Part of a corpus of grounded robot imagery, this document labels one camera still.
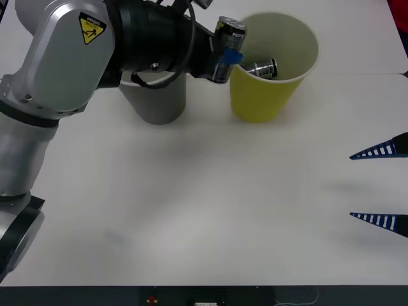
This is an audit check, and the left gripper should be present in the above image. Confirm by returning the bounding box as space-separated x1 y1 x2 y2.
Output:
190 21 245 80

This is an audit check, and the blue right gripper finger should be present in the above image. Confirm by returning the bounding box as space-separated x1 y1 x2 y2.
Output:
349 212 408 238
349 131 408 160

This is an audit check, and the silver drink can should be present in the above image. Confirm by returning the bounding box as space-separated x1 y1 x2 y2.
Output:
208 15 247 85

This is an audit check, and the black and silver can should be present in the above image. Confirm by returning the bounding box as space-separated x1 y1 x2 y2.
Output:
244 57 279 79

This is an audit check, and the yellow-green plastic waste bin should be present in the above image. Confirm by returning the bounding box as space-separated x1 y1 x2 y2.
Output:
226 11 321 124

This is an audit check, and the grey plastic waste bin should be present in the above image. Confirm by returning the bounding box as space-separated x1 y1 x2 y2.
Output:
119 71 187 126

